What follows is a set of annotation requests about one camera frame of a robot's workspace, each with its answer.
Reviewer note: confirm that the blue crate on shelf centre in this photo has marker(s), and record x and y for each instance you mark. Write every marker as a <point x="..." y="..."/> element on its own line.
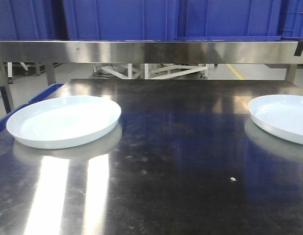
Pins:
<point x="170" y="20"/>

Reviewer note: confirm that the blue crate on shelf right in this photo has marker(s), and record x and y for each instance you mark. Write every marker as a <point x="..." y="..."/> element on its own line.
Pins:
<point x="291" y="19"/>

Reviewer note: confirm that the blue crate on shelf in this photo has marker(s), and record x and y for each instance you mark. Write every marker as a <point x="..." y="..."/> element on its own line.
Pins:
<point x="170" y="20"/>
<point x="24" y="20"/>
<point x="291" y="19"/>

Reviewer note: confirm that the black tape strip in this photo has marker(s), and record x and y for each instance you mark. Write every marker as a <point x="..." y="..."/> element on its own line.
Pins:
<point x="299" y="49"/>

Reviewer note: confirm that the stainless steel shelf rail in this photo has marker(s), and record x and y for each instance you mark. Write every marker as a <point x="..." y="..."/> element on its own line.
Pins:
<point x="140" y="52"/>

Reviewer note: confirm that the white frame cart background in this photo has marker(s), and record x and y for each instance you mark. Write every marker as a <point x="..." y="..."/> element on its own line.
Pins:
<point x="148" y="71"/>

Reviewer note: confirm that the light blue plate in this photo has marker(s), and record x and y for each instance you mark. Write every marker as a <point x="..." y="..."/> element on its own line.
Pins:
<point x="280" y="115"/>
<point x="64" y="122"/>

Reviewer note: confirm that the blue crate on shelf left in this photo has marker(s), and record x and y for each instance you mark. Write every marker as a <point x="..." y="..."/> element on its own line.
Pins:
<point x="24" y="20"/>

